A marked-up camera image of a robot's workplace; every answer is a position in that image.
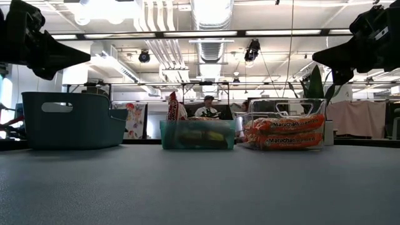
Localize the potted plant white pot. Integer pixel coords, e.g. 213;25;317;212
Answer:
287;64;346;146

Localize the small turquoise plastic bin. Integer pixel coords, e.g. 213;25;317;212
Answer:
159;120;237;151

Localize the clear plastic bin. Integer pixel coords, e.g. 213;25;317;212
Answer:
237;97;328;151

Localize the pink cloth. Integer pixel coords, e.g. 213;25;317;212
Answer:
326;100;388;139

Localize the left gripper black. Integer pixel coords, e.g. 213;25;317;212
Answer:
0;0;92;81

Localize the silver ceiling duct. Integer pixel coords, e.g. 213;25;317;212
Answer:
190;0;234;63

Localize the dark teal plastic bin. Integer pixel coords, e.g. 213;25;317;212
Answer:
21;91;129;150

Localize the blue-grey table mat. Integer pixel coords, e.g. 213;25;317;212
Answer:
0;143;400;225

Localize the red-orange edged ramen pack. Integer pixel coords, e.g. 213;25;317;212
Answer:
254;114;326;135
246;132;324;150

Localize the black ceiling spot lamp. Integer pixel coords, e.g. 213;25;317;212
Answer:
138;49;151;64

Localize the black hanging camera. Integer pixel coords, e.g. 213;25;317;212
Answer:
244;39;261;63

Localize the floral cloth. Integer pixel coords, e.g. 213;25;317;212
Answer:
112;102;148;140

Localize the black aluminium table frame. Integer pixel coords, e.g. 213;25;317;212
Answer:
0;138;400;151

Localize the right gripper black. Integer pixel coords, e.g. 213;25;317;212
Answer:
311;3;400;86

